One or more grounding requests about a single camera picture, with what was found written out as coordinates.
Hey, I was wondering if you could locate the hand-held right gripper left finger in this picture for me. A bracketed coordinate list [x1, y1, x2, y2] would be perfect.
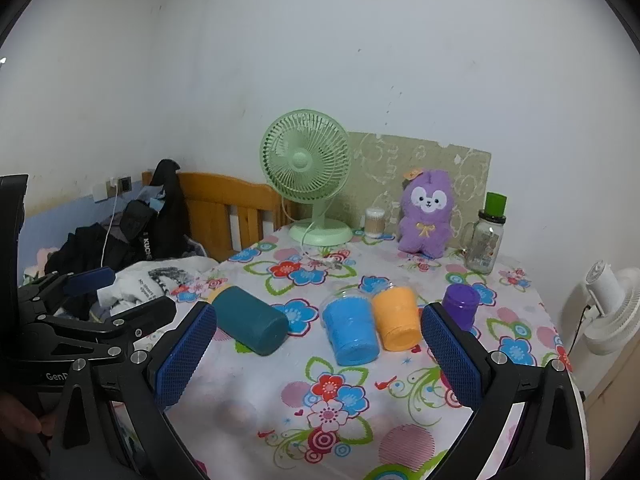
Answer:
[50, 301, 218, 480]

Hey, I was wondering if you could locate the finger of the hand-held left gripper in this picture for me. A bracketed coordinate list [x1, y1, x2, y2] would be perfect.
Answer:
[62, 266, 117, 297]
[107, 296, 178, 336]

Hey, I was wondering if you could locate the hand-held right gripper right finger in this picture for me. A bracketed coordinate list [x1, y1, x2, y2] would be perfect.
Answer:
[420, 302, 588, 480]

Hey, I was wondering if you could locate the purple plastic cup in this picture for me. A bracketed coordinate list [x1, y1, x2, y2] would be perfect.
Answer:
[441, 283, 481, 332]

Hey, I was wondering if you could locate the orange plastic cup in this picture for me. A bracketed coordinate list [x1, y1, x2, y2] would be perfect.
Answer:
[372, 287, 421, 352]

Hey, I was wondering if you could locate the teal plastic cup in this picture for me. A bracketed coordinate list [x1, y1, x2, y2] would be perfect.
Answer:
[212, 286, 291, 357]

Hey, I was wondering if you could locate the blue plastic cup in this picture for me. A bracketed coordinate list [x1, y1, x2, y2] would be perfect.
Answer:
[321, 296, 382, 367]

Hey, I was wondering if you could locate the clear plastic cup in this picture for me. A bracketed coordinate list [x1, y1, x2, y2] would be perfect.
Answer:
[320, 284, 401, 321]

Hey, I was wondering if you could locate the person's left hand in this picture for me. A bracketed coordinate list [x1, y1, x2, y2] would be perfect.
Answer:
[0, 394, 56, 461]

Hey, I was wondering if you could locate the white printed shirt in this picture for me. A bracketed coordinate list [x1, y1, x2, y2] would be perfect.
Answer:
[95, 255, 221, 321]

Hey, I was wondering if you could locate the pink cloth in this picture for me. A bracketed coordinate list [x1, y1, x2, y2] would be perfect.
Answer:
[22, 246, 61, 278]

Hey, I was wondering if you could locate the black clothes pile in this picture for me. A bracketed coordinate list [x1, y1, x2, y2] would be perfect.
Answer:
[45, 159, 191, 281]

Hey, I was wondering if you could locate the floral tablecloth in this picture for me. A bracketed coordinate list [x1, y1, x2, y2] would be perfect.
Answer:
[107, 225, 586, 480]

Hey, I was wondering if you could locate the glass bottle with green cap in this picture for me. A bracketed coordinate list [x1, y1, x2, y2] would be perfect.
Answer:
[462, 191, 508, 275]

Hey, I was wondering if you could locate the wooden bed headboard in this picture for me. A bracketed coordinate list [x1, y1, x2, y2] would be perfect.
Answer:
[141, 170, 296, 263]

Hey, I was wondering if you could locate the purple plush toy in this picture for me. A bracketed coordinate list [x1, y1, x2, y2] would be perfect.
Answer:
[397, 169, 463, 256]

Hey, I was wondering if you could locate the cotton swab jar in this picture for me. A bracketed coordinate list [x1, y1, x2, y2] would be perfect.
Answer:
[365, 207, 386, 239]

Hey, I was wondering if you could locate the beige cabinet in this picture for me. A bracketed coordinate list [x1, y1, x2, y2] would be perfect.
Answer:
[582, 345, 640, 461]

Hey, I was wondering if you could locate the white fan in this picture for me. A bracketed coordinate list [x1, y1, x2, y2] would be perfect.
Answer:
[570, 260, 640, 358]

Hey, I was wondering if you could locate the beige patterned board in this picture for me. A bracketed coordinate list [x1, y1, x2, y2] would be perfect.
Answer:
[347, 131, 492, 251]

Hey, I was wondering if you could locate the green desk fan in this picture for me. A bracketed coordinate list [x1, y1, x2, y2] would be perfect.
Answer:
[259, 108, 354, 247]

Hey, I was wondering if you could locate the white charger with cable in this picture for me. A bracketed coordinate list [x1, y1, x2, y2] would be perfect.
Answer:
[100, 177, 123, 266]

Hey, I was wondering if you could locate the wall socket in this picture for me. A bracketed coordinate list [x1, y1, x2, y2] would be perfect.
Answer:
[93, 175, 133, 203]

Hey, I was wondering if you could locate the black fan cable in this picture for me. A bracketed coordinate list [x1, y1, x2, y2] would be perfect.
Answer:
[565, 300, 593, 356]

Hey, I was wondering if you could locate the white fan cable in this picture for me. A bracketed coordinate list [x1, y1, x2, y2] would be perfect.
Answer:
[281, 197, 358, 278]

